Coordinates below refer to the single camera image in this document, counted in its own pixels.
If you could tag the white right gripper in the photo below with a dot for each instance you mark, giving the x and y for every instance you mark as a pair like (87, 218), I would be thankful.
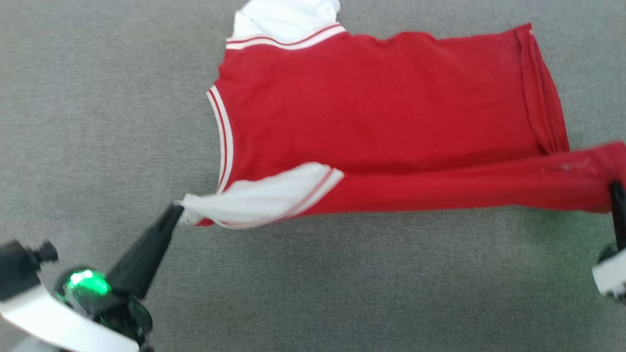
(614, 276)

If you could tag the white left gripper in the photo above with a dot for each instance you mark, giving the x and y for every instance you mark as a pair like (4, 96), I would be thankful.
(54, 318)

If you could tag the red white sleeveless jersey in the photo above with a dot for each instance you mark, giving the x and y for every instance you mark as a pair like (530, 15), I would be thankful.
(367, 107)

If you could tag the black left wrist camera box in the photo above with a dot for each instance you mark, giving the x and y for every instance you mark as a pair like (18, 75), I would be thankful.
(19, 269)

